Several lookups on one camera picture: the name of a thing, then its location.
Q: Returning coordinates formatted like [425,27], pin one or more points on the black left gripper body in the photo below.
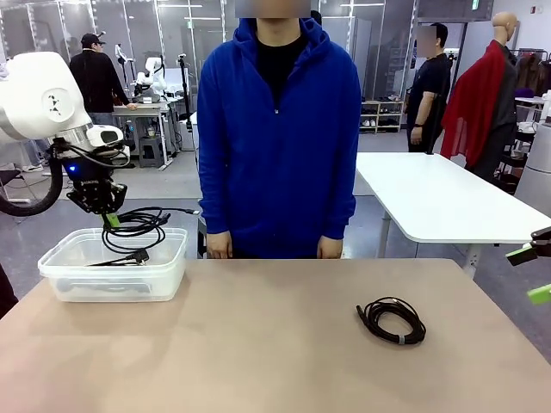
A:
[88,176]

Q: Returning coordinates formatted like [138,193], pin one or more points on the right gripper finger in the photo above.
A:
[523,254]
[541,296]

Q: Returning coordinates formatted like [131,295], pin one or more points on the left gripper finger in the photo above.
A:
[90,207]
[117,195]

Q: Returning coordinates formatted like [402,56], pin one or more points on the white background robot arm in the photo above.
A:
[152,69]

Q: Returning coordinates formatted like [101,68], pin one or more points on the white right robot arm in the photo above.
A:
[538,172]

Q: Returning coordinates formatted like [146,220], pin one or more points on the person's left forearm blue sleeve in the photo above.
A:
[340,202]

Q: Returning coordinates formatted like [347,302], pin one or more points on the person's right forearm blue sleeve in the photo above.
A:
[213,202]

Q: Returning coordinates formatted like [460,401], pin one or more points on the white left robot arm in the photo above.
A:
[34,99]

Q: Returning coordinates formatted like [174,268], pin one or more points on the person's right hand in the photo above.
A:
[219,245]

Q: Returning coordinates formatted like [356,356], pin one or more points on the person's left hand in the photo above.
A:
[330,247]

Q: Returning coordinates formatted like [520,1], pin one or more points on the grey plastic stool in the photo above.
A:
[201,241]
[151,148]

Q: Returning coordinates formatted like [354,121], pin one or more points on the clear plastic storage bin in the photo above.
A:
[64,275]

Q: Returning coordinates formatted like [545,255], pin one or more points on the white desk with equipment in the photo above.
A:
[142,111]

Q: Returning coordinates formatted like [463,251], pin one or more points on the man in black jacket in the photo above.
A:
[99,81]

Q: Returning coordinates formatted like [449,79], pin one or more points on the large white table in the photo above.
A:
[430,189]

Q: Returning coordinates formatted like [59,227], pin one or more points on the dark bulky object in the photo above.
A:
[5,292]

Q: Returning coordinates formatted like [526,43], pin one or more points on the black tripod pole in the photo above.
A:
[433,137]

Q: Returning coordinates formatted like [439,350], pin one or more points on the red shawl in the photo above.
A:
[473,99]

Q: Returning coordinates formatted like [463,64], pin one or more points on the person in blue hoodie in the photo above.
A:
[280,172]

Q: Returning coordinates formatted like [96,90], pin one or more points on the clothes rack with garments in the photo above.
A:
[531,71]

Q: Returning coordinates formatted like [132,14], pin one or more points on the person in black shirt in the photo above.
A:
[430,86]

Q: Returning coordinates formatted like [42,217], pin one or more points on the wooden shoe rack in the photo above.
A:
[383,116]

